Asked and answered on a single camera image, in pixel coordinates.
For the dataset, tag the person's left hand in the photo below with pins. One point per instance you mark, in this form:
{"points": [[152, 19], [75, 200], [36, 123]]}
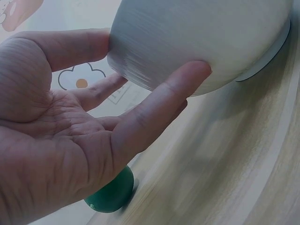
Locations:
{"points": [[47, 140]]}

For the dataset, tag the person's left thumb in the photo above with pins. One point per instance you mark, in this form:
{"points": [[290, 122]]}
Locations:
{"points": [[70, 48]]}

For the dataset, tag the person's left fingers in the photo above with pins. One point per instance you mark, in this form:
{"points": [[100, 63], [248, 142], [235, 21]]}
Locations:
{"points": [[180, 110]]}

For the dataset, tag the white ceramic bowl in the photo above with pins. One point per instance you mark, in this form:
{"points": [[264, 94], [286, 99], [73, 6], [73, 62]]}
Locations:
{"points": [[187, 39]]}

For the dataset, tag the green ball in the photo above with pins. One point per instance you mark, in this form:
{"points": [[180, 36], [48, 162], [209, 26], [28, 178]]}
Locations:
{"points": [[112, 194]]}

